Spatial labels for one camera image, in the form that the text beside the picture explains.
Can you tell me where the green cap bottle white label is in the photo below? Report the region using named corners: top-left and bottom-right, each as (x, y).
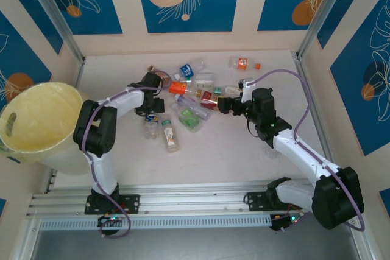
top-left (214, 85), bottom-right (243, 97)

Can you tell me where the amber tea bottle red label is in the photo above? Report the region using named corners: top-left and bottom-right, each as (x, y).
top-left (199, 89), bottom-right (221, 111)

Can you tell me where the small bottle blue yellow label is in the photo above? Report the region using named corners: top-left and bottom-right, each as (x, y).
top-left (143, 113), bottom-right (160, 141)

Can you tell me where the orange label bottle tan cap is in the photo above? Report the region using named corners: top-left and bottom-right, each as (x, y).
top-left (168, 80), bottom-right (202, 96)

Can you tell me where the long clear bottle white label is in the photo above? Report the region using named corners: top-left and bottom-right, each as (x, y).
top-left (160, 113), bottom-right (180, 153)

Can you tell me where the clear bottle white green label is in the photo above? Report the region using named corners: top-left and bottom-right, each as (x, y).
top-left (182, 72), bottom-right (215, 90)

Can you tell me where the purple tinted clear bottle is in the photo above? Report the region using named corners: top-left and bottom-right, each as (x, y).
top-left (174, 94), bottom-right (211, 120)

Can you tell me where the cream plastic bin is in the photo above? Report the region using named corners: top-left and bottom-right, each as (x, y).
top-left (0, 82), bottom-right (95, 176)

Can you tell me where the brown drink bottle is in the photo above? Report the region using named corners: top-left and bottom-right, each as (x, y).
top-left (147, 64), bottom-right (172, 88)

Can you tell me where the clear bottle blue label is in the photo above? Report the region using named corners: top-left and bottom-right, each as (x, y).
top-left (174, 58), bottom-right (207, 82)

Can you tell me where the clear bottle orange label orange cap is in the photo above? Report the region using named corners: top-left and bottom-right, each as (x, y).
top-left (229, 55), bottom-right (262, 72)

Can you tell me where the small control circuit board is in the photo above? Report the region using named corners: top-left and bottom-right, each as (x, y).
top-left (270, 213), bottom-right (305, 233)
top-left (96, 214), bottom-right (126, 228)

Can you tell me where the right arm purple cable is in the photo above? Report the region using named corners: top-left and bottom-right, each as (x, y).
top-left (248, 69), bottom-right (366, 233)

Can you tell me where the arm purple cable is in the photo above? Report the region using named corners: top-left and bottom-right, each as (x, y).
top-left (80, 88), bottom-right (162, 239)
top-left (248, 69), bottom-right (366, 233)

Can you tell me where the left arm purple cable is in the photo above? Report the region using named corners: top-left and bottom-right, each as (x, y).
top-left (80, 88), bottom-right (162, 239)

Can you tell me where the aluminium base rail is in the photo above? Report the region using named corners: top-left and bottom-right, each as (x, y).
top-left (26, 180), bottom-right (362, 221)

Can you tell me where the grey slotted cable duct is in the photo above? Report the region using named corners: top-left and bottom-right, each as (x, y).
top-left (38, 214), bottom-right (272, 231)

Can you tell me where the aluminium frame post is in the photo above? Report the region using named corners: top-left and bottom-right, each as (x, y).
top-left (12, 219), bottom-right (42, 260)
top-left (296, 0), bottom-right (356, 61)
top-left (347, 208), bottom-right (381, 260)
top-left (21, 0), bottom-right (86, 63)

